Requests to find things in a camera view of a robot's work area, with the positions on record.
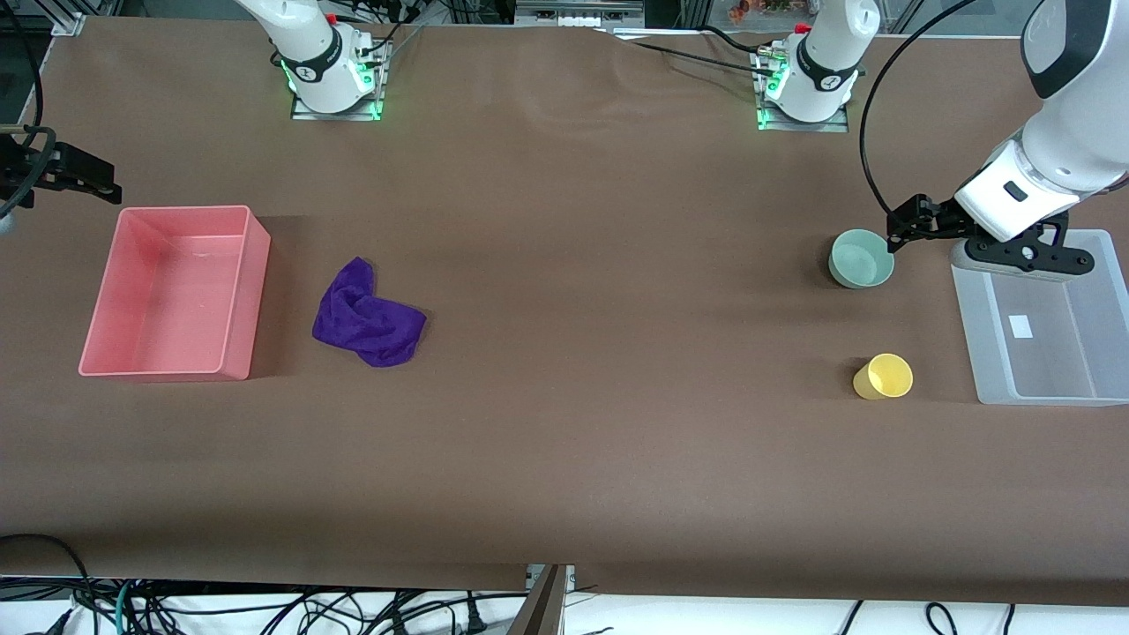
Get grey electronics box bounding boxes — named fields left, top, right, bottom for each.
left=515, top=0, right=647, bottom=28

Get clear plastic bin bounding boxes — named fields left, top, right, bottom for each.
left=950, top=229, right=1129, bottom=407

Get long black table cable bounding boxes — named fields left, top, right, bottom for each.
left=609, top=29, right=777, bottom=78

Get yellow plastic cup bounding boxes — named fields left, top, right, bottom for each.
left=852, top=353, right=915, bottom=401

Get pale green bowl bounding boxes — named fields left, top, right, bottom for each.
left=829, top=228, right=896, bottom=290

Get purple cloth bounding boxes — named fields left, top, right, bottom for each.
left=311, top=256, right=429, bottom=369

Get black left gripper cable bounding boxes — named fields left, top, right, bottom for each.
left=859, top=0, right=982, bottom=218

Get short black table cable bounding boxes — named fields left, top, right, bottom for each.
left=701, top=25, right=786, bottom=59

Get tangled thin black cables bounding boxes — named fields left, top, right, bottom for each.
left=132, top=586, right=530, bottom=635

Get brown grey support post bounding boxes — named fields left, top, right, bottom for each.
left=510, top=564, right=576, bottom=635

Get brown table cover sheet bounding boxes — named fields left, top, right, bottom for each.
left=0, top=16, right=1129, bottom=609

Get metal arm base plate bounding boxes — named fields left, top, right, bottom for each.
left=756, top=51, right=850, bottom=134
left=290, top=40, right=387, bottom=123

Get colourful background items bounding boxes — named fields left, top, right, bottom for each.
left=727, top=0, right=796, bottom=24

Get pink plastic bin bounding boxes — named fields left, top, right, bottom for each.
left=78, top=205, right=273, bottom=382

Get thick black floor cable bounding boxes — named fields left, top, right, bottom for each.
left=0, top=533, right=91, bottom=611

